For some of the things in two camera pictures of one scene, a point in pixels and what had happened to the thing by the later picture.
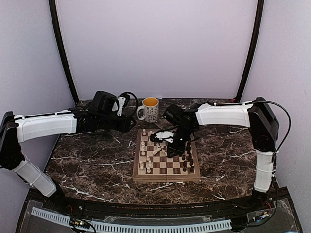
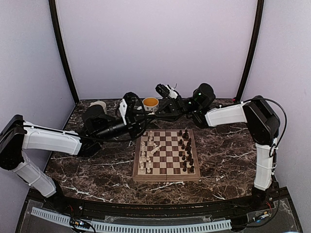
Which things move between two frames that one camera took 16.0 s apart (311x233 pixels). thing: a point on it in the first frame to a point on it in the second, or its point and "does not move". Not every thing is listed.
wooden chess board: [151, 162] does not move
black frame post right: [255, 37] does not move
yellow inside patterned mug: [149, 111] does not move
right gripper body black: [185, 134] to [183, 108]
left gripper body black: [105, 122] to [107, 133]
